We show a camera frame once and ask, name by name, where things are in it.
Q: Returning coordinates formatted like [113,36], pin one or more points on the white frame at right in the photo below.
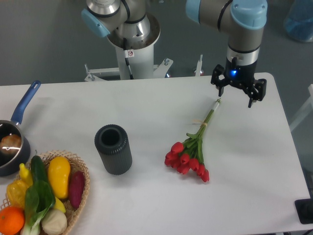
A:
[303,111]

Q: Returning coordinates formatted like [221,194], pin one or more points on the beige garlic bulb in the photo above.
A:
[54,222]

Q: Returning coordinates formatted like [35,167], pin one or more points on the yellow banana tip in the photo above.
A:
[59,205]

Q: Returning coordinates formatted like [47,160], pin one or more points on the blue handled saucepan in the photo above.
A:
[9,164]

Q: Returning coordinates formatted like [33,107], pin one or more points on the small yellow squash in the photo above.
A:
[25,174]

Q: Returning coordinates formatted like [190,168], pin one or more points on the green cucumber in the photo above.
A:
[38,170]

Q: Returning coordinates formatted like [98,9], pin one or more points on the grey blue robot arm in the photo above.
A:
[242,20]

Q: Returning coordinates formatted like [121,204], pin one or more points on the green bok choy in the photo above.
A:
[39,198]

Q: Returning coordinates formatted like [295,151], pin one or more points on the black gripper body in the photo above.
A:
[240,76]

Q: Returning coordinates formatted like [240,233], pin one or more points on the yellow mango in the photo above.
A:
[58,176]

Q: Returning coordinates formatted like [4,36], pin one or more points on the round browned bun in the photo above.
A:
[11,144]

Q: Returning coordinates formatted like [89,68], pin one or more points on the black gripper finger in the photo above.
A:
[219,83]
[256,91]

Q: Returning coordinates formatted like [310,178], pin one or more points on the red tulip bouquet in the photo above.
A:
[188,155]

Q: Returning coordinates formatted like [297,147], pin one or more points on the dark grey ribbed vase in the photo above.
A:
[112,144]

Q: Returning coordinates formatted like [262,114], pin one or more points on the yellow bell pepper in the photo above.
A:
[16,192]

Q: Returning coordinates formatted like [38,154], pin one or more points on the black device at edge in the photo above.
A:
[304,208]

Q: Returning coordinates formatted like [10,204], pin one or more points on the orange fruit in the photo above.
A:
[11,220]

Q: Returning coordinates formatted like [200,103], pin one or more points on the purple sweet potato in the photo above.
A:
[76,188]

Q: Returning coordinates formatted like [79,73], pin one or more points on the blue translucent water bottle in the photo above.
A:
[298,23]

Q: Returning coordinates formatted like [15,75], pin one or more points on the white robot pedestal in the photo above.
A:
[134,48]

